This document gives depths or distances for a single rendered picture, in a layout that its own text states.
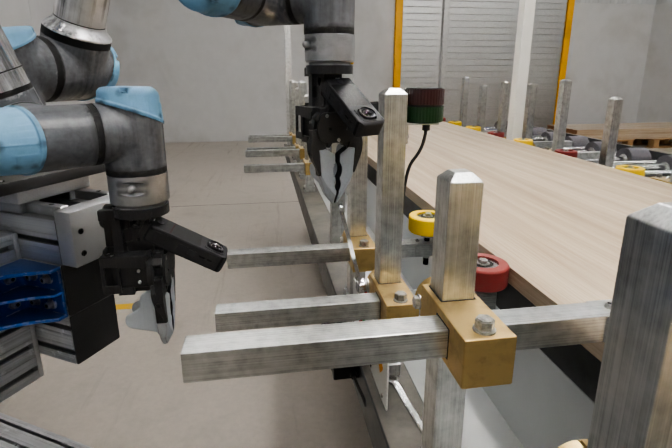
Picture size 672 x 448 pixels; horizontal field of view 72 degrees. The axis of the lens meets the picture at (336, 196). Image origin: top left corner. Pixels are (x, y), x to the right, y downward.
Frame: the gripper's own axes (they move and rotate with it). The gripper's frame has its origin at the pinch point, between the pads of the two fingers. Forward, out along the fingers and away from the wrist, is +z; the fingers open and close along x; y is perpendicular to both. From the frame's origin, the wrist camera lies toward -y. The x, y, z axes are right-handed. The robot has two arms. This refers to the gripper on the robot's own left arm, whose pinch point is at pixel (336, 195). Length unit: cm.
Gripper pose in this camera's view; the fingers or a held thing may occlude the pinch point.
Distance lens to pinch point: 73.6
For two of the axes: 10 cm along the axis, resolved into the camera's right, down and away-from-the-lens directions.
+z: 0.0, 9.7, 2.6
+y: -4.9, -2.3, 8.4
